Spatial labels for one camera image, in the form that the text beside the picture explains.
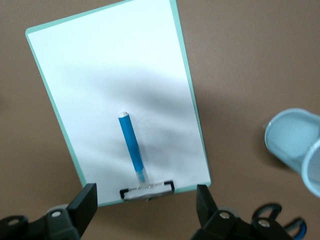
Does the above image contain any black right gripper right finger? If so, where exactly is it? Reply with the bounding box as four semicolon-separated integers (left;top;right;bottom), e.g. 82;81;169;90
191;184;293;240

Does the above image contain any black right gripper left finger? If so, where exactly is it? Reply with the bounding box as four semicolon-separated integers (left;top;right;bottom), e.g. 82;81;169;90
0;182;98;240

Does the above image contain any blue marker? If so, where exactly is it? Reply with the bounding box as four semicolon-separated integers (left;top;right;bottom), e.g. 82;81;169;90
117;111;149;185

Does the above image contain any green clipboard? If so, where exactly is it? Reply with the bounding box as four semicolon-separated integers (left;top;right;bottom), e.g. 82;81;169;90
24;0;212;208

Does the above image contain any light blue mesh cup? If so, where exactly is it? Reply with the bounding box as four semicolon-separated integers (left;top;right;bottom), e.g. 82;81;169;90
263;107;320;198

